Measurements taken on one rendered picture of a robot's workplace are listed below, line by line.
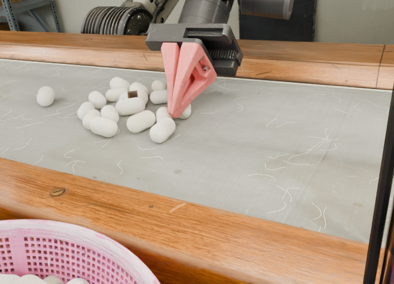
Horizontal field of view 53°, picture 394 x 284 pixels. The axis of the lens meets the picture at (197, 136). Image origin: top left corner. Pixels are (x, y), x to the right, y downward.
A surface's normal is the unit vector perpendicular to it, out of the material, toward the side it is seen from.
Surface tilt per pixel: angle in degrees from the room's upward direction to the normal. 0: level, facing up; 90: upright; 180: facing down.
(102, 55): 45
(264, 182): 0
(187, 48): 60
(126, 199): 0
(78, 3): 90
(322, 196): 0
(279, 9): 114
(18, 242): 72
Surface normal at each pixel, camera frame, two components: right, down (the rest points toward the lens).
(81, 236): -0.48, 0.21
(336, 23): -0.36, 0.47
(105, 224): -0.10, -0.87
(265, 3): -0.31, 0.72
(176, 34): -0.35, -0.40
